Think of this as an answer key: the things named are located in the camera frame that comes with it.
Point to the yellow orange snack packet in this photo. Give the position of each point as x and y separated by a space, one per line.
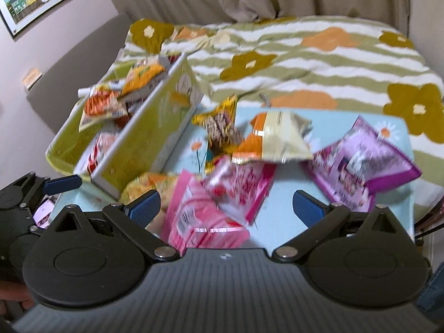
142 78

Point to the green cardboard box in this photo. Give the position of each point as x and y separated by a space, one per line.
152 135

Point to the floral striped blanket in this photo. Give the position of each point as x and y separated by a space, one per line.
312 66

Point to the pink striped snack packet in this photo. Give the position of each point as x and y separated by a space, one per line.
197 218

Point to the white packet with orange sticks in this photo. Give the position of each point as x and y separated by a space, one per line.
102 107

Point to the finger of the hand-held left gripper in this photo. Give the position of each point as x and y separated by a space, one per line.
64 184

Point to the purple cartoon snack packet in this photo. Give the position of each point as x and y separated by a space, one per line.
360 166

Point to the orange and cream snack packet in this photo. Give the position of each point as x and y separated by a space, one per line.
277 137

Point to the person's left hand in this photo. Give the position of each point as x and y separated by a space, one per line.
12 293

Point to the yellow green snack packet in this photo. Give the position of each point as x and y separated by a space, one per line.
149 184

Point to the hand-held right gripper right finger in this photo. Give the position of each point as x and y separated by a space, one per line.
307 208

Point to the pink cartoon print snack packet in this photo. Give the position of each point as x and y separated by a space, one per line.
242 187

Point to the grey padded headboard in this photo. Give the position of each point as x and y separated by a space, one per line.
76 66

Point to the person's blue jeans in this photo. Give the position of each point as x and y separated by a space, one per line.
432 291

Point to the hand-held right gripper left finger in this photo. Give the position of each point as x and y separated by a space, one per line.
145 208

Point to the red snack packet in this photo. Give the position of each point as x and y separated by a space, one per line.
100 151

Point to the yellow brown chocolate snack packet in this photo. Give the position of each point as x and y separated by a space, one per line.
218 128

